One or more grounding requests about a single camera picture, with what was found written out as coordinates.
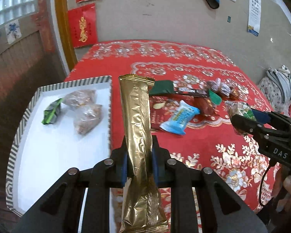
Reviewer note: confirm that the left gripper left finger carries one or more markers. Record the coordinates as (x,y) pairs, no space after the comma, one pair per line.
(79,201)

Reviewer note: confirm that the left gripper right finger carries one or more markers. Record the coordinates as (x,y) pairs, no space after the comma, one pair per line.
(201,194)

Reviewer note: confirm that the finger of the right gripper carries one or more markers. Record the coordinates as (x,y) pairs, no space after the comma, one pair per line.
(274,119)
(243,125)

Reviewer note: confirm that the silver green snack packet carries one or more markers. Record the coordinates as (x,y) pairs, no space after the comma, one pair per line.
(239,108)

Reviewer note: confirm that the small red brown candy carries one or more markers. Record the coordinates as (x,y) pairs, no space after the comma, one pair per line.
(234,94)

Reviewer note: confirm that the green jelly cup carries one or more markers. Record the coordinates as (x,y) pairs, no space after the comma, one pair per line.
(215,99)

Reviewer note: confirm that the clear bagged brown candy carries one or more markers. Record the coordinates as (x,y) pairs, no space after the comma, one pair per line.
(214,85)

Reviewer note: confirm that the light blue snack packet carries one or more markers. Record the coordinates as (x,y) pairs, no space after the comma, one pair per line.
(178,121)

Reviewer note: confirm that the dark brown chocolate bar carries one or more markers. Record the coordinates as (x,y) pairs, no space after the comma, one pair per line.
(191,92)

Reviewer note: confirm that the long gold foil packet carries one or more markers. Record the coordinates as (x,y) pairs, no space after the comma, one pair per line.
(141,210)

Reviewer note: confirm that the dark red snack packet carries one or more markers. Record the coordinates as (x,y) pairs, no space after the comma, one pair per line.
(161,109)

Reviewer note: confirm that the dark green snack pouch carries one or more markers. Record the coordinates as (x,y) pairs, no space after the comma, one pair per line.
(162,88)

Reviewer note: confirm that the person right hand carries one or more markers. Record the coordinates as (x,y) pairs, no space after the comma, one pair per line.
(282,180)

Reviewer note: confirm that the floral fabric pile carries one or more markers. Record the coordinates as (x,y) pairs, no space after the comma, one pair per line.
(276,86)

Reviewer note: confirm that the red floral tablecloth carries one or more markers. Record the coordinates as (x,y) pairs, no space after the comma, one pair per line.
(209,140)

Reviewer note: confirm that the striped white tray box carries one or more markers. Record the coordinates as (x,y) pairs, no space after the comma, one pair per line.
(40,153)

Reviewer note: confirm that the green candy wrapper in tray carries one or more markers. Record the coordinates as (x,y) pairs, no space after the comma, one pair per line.
(52,112)

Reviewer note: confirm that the clear bagged pastry lower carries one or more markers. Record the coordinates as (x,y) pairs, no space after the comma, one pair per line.
(87,117)

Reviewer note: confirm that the clear bagged pastry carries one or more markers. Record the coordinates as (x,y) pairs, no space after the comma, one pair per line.
(79,98)
(87,117)

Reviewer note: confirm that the clear bagged pastry upper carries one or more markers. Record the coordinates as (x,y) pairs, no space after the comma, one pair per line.
(79,98)

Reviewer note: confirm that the blue flower sticker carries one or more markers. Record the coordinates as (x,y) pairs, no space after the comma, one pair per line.
(13,31)

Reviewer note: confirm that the red banner lower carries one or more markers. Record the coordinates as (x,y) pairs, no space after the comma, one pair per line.
(82,24)

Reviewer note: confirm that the white wall poster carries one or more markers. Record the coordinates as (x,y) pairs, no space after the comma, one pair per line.
(254,17)

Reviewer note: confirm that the wooden door frame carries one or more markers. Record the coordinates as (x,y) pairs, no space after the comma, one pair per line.
(61,9)

